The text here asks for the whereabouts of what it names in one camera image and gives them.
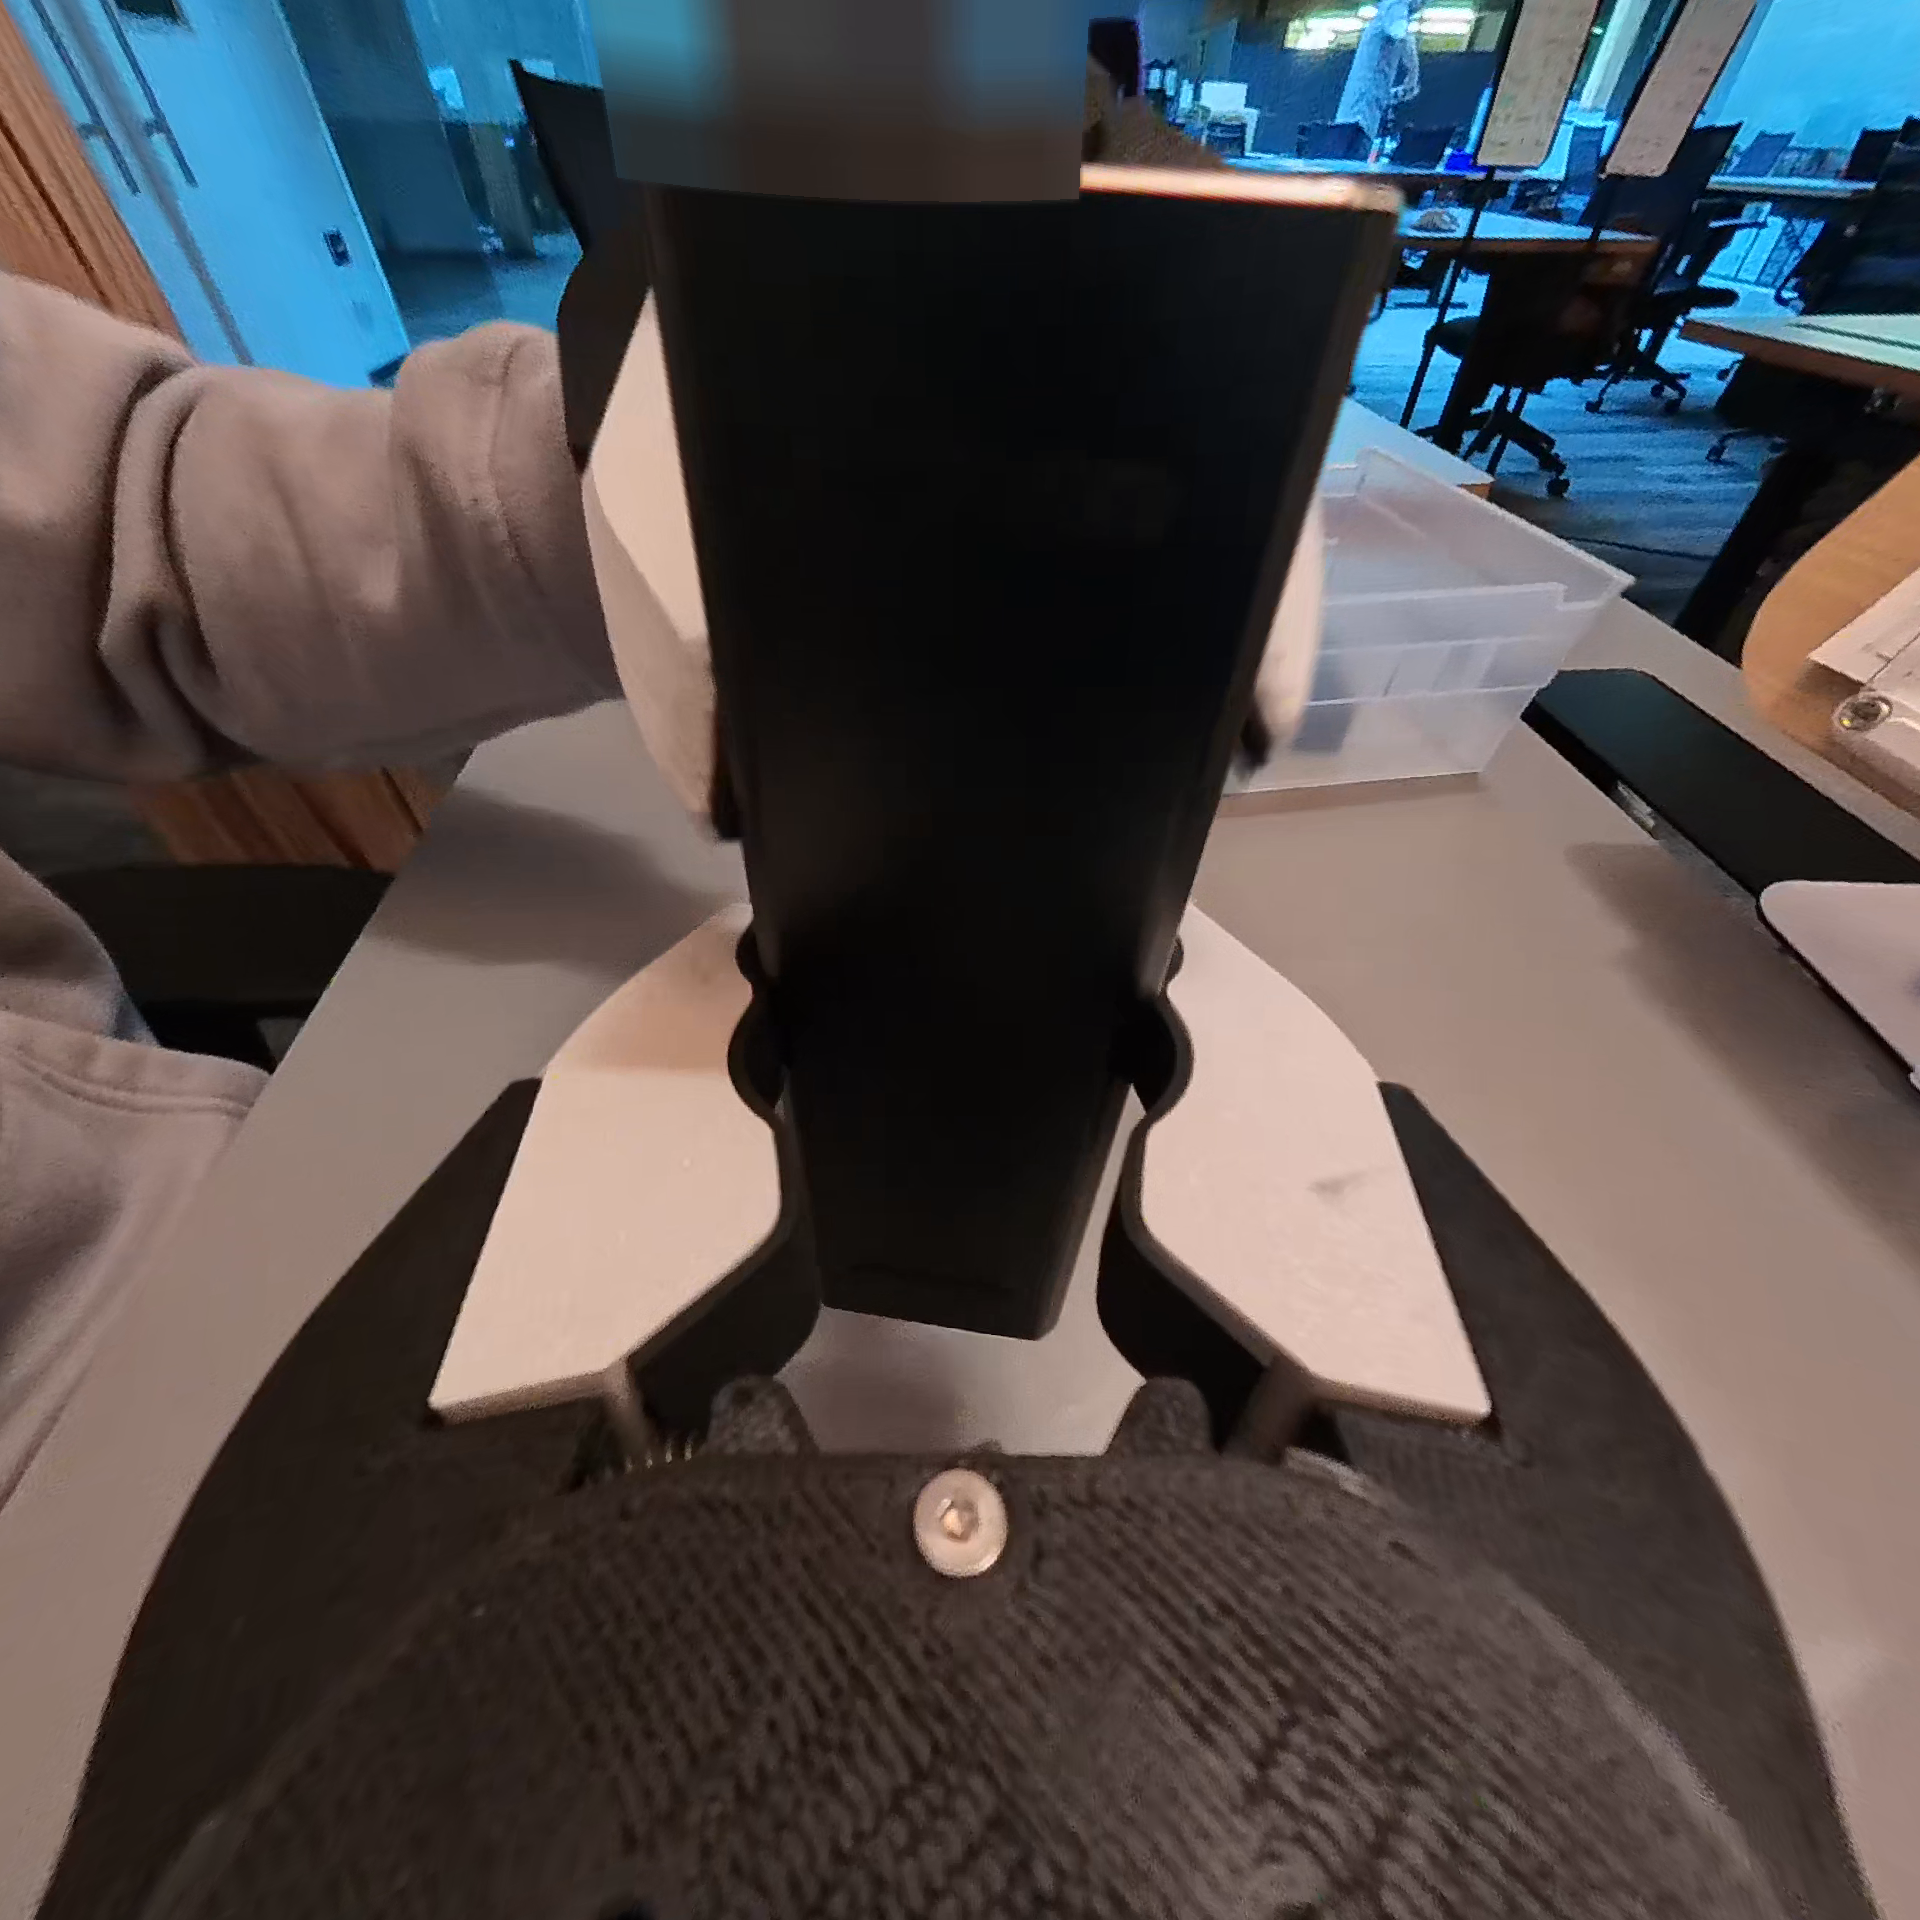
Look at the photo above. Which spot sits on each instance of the black office chair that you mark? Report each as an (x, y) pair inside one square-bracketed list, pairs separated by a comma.
[(1851, 226), (1674, 270), (1501, 346)]

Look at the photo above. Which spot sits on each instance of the white flat pad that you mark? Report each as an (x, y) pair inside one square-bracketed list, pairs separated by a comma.
[(1851, 962)]

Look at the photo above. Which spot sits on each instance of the standing notice board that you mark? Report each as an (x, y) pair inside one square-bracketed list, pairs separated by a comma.
[(1680, 83), (1538, 83)]

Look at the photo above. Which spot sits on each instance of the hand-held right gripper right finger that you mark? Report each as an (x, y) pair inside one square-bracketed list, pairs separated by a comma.
[(1289, 1185)]

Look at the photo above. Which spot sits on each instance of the wooden office desk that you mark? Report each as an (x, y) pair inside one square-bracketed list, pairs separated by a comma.
[(1517, 234), (1822, 353)]

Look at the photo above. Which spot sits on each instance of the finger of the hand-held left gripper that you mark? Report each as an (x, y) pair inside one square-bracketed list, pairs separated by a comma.
[(1299, 661), (653, 601)]

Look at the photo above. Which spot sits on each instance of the grey desk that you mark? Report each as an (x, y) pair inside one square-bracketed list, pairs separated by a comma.
[(1501, 1050)]

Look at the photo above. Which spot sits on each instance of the person's left forearm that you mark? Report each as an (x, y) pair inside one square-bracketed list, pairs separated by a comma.
[(299, 557)]

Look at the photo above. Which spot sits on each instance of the wooden document board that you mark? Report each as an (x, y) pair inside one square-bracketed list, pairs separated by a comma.
[(1799, 601)]

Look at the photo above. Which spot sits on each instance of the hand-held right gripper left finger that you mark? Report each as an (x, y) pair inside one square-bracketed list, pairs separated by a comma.
[(630, 1185)]

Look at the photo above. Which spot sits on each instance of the black desk mat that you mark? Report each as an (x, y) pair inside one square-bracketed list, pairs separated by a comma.
[(1695, 780)]

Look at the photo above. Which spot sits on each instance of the clear plastic organizer box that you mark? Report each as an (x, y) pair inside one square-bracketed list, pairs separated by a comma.
[(1440, 630)]

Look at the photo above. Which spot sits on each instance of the person's grey hoodie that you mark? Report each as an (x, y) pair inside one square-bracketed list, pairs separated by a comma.
[(89, 1171)]

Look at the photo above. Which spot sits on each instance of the black rectangular bar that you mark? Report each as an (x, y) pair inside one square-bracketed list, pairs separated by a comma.
[(975, 675)]

